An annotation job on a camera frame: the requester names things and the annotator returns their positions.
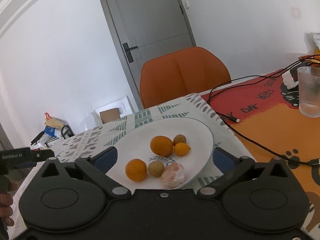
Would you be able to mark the black metal rack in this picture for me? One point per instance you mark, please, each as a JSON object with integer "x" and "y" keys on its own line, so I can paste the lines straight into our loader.
{"x": 66, "y": 132}

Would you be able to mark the patterned white tablecloth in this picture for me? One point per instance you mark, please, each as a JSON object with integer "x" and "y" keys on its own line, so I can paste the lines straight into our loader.
{"x": 88, "y": 143}

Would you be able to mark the brown-green longan fruit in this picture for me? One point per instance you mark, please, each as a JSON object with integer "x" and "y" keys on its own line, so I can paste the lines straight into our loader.
{"x": 179, "y": 139}

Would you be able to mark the large orange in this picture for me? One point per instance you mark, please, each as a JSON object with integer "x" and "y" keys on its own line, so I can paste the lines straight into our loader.
{"x": 161, "y": 146}

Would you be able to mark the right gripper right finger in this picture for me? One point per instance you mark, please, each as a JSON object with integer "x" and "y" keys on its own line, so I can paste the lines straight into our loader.
{"x": 232, "y": 168}

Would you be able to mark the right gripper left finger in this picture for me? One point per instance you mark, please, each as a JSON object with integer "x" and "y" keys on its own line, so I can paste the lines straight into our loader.
{"x": 95, "y": 170}

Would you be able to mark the orange chair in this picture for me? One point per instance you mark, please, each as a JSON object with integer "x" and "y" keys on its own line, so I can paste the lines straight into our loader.
{"x": 192, "y": 70}

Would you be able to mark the grey door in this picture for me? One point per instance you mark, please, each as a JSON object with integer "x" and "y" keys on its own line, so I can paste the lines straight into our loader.
{"x": 156, "y": 27}

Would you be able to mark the orange red cartoon mat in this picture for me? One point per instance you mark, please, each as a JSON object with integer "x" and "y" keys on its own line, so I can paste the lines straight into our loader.
{"x": 270, "y": 120}

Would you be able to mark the clear ribbed plastic cup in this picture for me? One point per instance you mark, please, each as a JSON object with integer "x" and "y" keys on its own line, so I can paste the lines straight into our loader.
{"x": 309, "y": 85}

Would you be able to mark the brown cardboard piece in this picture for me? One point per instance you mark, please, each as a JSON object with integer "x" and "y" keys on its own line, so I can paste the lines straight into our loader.
{"x": 109, "y": 115}

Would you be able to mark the white foam packaging board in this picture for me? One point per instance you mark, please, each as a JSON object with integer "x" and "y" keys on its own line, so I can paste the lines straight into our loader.
{"x": 122, "y": 104}

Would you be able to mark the white power adapter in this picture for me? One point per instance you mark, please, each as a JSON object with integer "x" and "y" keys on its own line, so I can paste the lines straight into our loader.
{"x": 290, "y": 78}

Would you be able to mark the white ceramic plate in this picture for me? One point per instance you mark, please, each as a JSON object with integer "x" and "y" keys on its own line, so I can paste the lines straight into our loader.
{"x": 136, "y": 145}

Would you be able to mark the black door handle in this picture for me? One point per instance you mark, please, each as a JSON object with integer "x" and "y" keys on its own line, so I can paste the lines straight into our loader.
{"x": 128, "y": 50}

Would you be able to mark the blue white package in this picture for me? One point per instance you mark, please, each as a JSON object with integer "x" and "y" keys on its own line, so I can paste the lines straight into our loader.
{"x": 50, "y": 131}

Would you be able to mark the person's left hand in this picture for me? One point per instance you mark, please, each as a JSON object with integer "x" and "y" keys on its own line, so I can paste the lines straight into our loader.
{"x": 6, "y": 201}

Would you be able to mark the small yellow kumquat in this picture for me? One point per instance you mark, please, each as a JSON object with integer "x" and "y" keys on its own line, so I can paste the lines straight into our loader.
{"x": 181, "y": 149}

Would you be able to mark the tan paper bag orange handle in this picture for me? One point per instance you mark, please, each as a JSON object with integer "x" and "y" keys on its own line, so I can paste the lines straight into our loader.
{"x": 53, "y": 122}

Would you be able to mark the clear snack pouch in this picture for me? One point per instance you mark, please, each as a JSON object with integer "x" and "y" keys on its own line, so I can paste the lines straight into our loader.
{"x": 311, "y": 41}

